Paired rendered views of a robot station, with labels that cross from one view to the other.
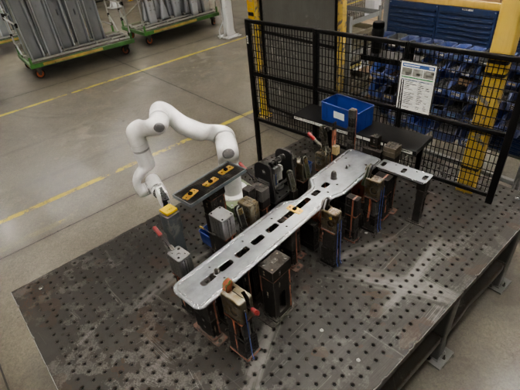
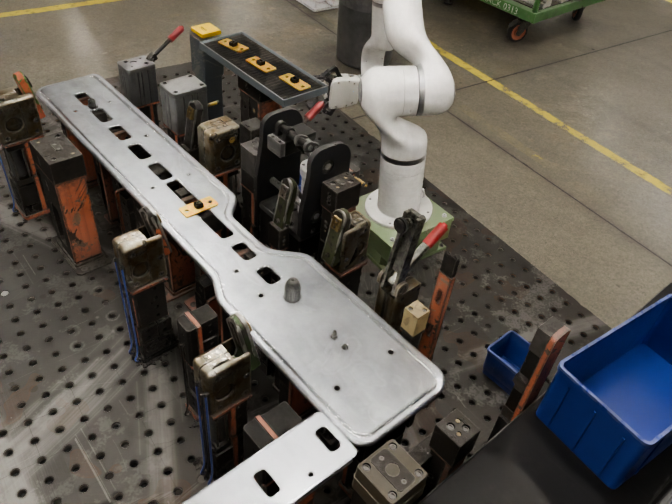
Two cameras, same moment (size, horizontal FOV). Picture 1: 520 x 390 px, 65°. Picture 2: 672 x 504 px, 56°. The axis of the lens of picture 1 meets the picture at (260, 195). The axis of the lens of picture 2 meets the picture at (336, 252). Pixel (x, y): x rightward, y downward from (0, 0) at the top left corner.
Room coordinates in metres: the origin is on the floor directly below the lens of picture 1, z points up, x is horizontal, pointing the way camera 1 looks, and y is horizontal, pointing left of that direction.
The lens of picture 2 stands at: (1.88, -1.25, 1.89)
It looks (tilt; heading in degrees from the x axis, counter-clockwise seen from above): 42 degrees down; 89
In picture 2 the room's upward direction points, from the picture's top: 7 degrees clockwise
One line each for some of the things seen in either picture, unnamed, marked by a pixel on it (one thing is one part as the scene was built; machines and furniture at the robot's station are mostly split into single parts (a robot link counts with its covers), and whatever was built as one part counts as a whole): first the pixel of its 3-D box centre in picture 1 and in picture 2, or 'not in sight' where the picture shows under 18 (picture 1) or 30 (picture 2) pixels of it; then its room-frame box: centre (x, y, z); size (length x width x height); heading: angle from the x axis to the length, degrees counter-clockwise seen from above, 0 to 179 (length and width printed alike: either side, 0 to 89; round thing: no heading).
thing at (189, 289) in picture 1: (293, 213); (191, 205); (1.56, -0.16, 1.00); 1.38 x 0.22 x 0.02; 134
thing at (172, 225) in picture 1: (178, 247); (210, 106); (1.47, 0.42, 0.92); 0.08 x 0.08 x 0.44; 44
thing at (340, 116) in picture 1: (347, 112); (644, 385); (2.41, -0.61, 1.10); 0.30 x 0.17 x 0.13; 38
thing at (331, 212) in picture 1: (330, 236); (147, 296); (1.49, -0.33, 0.87); 0.12 x 0.09 x 0.35; 44
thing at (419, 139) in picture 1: (357, 126); (599, 439); (2.35, -0.67, 1.02); 0.90 x 0.22 x 0.03; 44
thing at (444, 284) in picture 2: (333, 159); (426, 349); (2.08, -0.46, 0.95); 0.03 x 0.01 x 0.50; 134
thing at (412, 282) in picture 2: (322, 176); (388, 339); (2.02, -0.38, 0.88); 0.07 x 0.06 x 0.35; 44
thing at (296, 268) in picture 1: (285, 241); (184, 241); (1.52, -0.11, 0.84); 0.17 x 0.06 x 0.29; 44
